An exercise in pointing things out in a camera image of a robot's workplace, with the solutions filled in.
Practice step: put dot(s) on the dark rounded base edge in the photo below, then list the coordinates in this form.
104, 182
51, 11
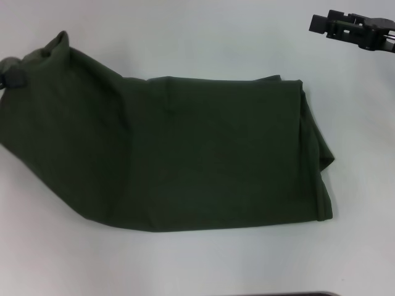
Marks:
308, 293

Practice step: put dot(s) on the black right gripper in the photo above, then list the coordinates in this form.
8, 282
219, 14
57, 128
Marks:
378, 34

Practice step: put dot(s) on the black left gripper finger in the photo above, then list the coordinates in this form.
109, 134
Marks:
14, 78

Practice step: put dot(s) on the dark green FREE t-shirt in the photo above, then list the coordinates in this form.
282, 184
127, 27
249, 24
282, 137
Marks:
185, 148

